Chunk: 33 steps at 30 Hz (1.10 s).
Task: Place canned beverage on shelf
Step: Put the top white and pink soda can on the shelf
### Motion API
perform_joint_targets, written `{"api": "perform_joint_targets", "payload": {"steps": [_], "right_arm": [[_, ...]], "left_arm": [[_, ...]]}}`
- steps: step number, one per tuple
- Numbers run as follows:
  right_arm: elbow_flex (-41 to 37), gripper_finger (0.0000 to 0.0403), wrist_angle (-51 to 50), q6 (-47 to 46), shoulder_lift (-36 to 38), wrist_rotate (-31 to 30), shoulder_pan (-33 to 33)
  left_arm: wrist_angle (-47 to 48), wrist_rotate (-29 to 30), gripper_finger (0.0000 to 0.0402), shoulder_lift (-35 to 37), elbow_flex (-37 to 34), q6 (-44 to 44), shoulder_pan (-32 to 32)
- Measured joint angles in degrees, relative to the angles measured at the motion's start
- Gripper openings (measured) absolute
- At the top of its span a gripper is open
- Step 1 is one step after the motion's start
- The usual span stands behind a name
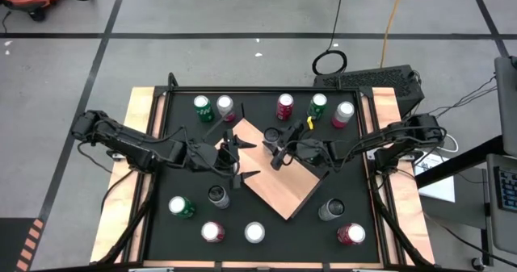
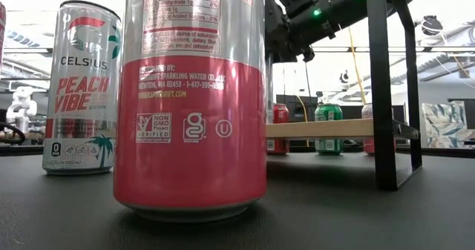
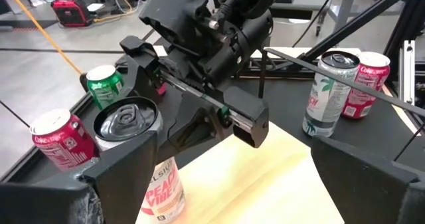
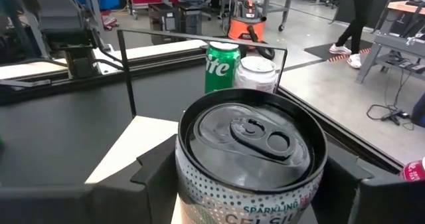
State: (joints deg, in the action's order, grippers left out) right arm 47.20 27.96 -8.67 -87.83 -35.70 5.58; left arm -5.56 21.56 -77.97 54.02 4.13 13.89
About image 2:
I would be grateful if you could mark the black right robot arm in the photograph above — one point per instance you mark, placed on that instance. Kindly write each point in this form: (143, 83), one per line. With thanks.
(341, 5)

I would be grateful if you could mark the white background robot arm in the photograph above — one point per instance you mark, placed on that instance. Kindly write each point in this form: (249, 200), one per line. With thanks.
(22, 105)

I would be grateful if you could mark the green Sprite can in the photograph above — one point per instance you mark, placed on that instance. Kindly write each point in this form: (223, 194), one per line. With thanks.
(328, 112)

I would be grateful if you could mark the pink white Spindrift can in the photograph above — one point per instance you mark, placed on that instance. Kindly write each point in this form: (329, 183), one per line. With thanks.
(366, 112)
(191, 131)

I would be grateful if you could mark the leaf patterned cushion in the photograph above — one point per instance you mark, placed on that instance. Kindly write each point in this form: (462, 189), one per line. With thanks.
(445, 124)

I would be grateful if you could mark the wooden shelf black metal frame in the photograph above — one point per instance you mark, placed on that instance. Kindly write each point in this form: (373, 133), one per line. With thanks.
(319, 128)

